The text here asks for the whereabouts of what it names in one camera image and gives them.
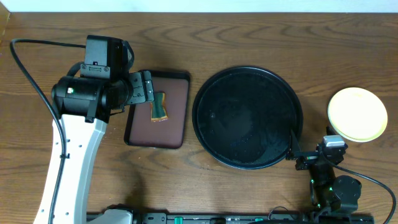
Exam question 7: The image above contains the green orange sponge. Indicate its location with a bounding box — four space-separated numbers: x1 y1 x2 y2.
150 92 168 122

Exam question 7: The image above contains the yellow plate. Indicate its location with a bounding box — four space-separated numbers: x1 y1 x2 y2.
327 87 388 142

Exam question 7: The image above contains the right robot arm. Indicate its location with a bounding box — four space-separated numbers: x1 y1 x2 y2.
286 128 362 223

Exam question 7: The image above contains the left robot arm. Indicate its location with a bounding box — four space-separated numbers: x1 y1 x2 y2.
34 70 154 223

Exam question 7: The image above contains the rectangular black brown tray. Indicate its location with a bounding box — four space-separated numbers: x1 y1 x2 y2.
124 70 190 149

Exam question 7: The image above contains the round black tray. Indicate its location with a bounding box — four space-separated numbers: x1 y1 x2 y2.
192 66 303 169

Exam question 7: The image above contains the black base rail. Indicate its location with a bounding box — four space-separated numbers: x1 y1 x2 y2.
86 212 376 224

